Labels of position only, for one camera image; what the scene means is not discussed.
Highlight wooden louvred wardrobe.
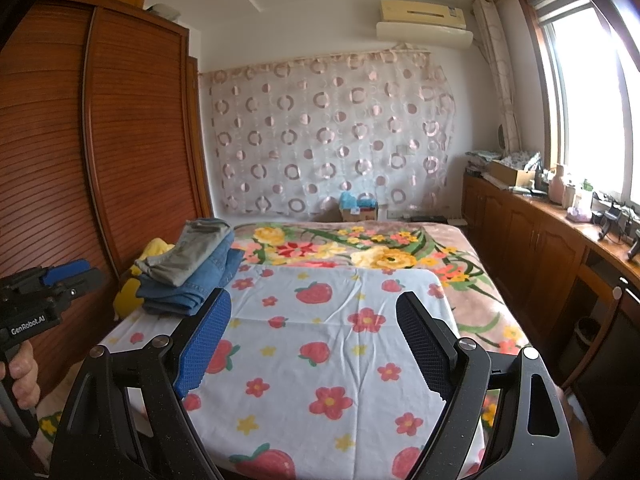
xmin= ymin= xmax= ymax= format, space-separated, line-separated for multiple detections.
xmin=0 ymin=0 xmax=214 ymax=398

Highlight large floral blanket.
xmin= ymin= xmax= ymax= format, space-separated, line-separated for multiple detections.
xmin=231 ymin=221 xmax=534 ymax=357

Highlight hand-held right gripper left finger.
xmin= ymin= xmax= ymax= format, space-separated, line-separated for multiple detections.
xmin=50 ymin=287 xmax=233 ymax=480

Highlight folded blue jeans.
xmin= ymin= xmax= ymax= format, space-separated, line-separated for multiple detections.
xmin=135 ymin=247 xmax=247 ymax=317

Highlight open cardboard box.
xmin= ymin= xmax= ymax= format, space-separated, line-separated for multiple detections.
xmin=487 ymin=159 xmax=539 ymax=187

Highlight pink bottle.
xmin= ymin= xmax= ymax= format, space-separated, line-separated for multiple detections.
xmin=547 ymin=165 xmax=569 ymax=207

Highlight grey-green pants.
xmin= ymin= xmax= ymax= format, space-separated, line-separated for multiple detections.
xmin=145 ymin=217 xmax=237 ymax=289

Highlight long wooden cabinet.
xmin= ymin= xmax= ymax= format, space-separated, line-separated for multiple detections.
xmin=460 ymin=172 xmax=640 ymax=393

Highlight circle pattern sheer curtain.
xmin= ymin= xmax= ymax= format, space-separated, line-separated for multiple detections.
xmin=199 ymin=49 xmax=459 ymax=214

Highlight black chair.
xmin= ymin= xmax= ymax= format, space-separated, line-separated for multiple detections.
xmin=570 ymin=277 xmax=640 ymax=413

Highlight person's left hand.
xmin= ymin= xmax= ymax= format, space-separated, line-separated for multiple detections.
xmin=0 ymin=340 xmax=42 ymax=427

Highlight yellow plush toy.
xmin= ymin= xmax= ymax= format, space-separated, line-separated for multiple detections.
xmin=113 ymin=237 xmax=177 ymax=322

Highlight blue plastic bag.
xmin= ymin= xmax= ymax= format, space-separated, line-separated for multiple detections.
xmin=338 ymin=191 xmax=377 ymax=212

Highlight dark waste bin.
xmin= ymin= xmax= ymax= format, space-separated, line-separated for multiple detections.
xmin=573 ymin=317 xmax=604 ymax=362

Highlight pale window drape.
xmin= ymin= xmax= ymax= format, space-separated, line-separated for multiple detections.
xmin=471 ymin=0 xmax=524 ymax=154

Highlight wooden frame window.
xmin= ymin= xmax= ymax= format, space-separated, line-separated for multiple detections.
xmin=516 ymin=0 xmax=640 ymax=212

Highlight small cardboard box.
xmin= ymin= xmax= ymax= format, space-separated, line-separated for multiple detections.
xmin=341 ymin=205 xmax=380 ymax=222

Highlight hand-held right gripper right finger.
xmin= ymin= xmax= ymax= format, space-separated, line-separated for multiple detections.
xmin=395 ymin=290 xmax=576 ymax=480

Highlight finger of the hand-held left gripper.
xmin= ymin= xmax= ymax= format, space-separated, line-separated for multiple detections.
xmin=49 ymin=268 xmax=108 ymax=307
xmin=41 ymin=259 xmax=93 ymax=287

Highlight cream air conditioner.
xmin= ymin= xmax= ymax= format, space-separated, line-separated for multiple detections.
xmin=375 ymin=0 xmax=474 ymax=52

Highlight stack of folded cloths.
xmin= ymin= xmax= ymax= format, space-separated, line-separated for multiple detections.
xmin=465 ymin=149 xmax=502 ymax=177

